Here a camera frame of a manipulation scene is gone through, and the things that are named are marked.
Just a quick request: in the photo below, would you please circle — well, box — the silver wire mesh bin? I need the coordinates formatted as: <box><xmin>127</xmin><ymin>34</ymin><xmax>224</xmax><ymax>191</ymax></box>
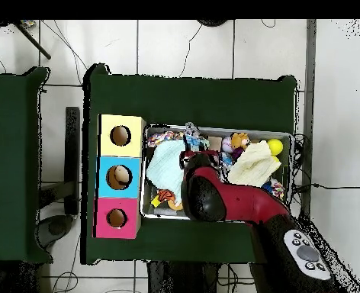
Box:
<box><xmin>139</xmin><ymin>123</ymin><xmax>294</xmax><ymax>226</ymax></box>

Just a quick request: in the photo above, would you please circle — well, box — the dark green table cloth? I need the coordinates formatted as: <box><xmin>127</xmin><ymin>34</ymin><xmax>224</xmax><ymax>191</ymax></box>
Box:
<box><xmin>0</xmin><ymin>66</ymin><xmax>53</xmax><ymax>264</ymax></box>
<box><xmin>80</xmin><ymin>63</ymin><xmax>298</xmax><ymax>266</ymax></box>

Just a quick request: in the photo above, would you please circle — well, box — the black cable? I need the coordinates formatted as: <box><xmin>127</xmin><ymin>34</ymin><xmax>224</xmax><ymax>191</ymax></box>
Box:
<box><xmin>291</xmin><ymin>132</ymin><xmax>360</xmax><ymax>192</ymax></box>

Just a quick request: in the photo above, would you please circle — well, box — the black upright panel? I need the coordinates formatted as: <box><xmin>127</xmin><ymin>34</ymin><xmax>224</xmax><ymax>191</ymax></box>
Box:
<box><xmin>63</xmin><ymin>105</ymin><xmax>82</xmax><ymax>216</ymax></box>

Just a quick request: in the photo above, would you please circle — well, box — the black round object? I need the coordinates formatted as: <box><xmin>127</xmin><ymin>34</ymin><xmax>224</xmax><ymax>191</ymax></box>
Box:
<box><xmin>196</xmin><ymin>19</ymin><xmax>230</xmax><ymax>27</ymax></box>

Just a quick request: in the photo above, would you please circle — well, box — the yellow ball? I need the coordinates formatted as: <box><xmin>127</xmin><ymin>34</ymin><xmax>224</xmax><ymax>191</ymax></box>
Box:
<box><xmin>266</xmin><ymin>138</ymin><xmax>284</xmax><ymax>157</ymax></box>

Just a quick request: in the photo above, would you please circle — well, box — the mint green muslin cloth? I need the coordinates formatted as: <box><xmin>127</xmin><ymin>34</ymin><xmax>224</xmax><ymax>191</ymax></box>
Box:
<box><xmin>146</xmin><ymin>139</ymin><xmax>187</xmax><ymax>199</ymax></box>

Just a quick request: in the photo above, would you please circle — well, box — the plain wooden block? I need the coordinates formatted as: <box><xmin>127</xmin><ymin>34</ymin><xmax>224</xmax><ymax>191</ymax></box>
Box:
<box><xmin>207</xmin><ymin>136</ymin><xmax>223</xmax><ymax>152</ymax></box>

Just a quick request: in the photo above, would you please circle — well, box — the wooden box with three holes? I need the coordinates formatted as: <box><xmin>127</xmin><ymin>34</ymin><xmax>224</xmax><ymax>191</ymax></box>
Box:
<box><xmin>92</xmin><ymin>113</ymin><xmax>147</xmax><ymax>240</ymax></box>

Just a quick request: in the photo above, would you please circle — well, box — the black tripod leg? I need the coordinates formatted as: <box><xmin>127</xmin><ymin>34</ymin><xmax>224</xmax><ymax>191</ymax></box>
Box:
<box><xmin>13</xmin><ymin>20</ymin><xmax>52</xmax><ymax>61</ymax></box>

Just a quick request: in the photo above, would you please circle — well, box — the cream muslin cloth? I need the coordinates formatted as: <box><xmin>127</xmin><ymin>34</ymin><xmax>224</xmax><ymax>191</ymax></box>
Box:
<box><xmin>227</xmin><ymin>140</ymin><xmax>282</xmax><ymax>188</ymax></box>

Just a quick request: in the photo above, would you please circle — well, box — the orange tiger plush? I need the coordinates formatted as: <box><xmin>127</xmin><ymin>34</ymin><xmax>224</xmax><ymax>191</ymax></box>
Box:
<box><xmin>156</xmin><ymin>188</ymin><xmax>177</xmax><ymax>203</ymax></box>

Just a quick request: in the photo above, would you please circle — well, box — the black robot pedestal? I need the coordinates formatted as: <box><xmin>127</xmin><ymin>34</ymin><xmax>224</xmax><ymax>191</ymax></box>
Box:
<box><xmin>146</xmin><ymin>261</ymin><xmax>221</xmax><ymax>293</ymax></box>

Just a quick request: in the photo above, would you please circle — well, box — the dark grey floor base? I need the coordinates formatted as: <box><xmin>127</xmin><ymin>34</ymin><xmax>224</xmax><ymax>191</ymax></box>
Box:
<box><xmin>34</xmin><ymin>214</ymin><xmax>75</xmax><ymax>249</ymax></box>

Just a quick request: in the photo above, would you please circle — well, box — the white baseball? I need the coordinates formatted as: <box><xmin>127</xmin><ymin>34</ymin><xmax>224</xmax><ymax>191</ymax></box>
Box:
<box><xmin>221</xmin><ymin>135</ymin><xmax>234</xmax><ymax>153</ymax></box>

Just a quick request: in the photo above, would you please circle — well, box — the brown plush animal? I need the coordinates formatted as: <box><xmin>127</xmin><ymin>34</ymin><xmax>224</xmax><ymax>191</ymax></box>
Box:
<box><xmin>230</xmin><ymin>131</ymin><xmax>250</xmax><ymax>151</ymax></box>

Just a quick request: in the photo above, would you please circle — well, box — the crushed clear bottle blue label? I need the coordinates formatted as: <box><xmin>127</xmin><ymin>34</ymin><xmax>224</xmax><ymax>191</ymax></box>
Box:
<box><xmin>219</xmin><ymin>150</ymin><xmax>234</xmax><ymax>172</ymax></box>

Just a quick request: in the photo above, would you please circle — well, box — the crumpled confetti print paper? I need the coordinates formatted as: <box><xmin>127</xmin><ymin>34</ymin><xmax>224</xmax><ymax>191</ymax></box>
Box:
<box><xmin>146</xmin><ymin>130</ymin><xmax>184</xmax><ymax>148</ymax></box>

